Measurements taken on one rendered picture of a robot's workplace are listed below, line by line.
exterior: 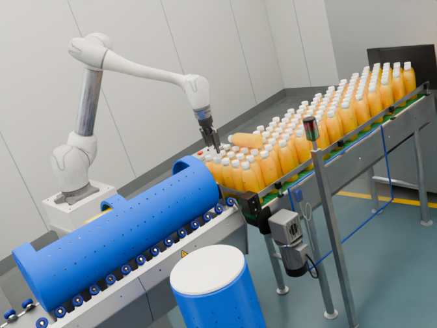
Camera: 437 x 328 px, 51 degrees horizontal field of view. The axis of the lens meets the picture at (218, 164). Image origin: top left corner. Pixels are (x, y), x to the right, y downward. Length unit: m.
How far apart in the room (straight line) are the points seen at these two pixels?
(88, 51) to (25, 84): 2.53
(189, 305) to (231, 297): 0.15
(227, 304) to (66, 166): 1.21
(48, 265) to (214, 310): 0.65
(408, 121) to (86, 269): 2.13
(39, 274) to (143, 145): 3.70
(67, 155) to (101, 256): 0.72
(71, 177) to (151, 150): 3.09
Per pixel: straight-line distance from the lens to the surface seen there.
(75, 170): 2.44
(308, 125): 2.13
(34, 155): 4.78
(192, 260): 1.74
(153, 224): 1.96
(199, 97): 2.22
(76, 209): 2.42
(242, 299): 1.64
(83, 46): 2.28
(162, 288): 2.10
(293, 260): 2.28
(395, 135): 2.99
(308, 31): 6.72
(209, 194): 2.09
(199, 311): 1.62
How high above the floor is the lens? 1.95
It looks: 21 degrees down
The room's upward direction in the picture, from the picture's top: 17 degrees counter-clockwise
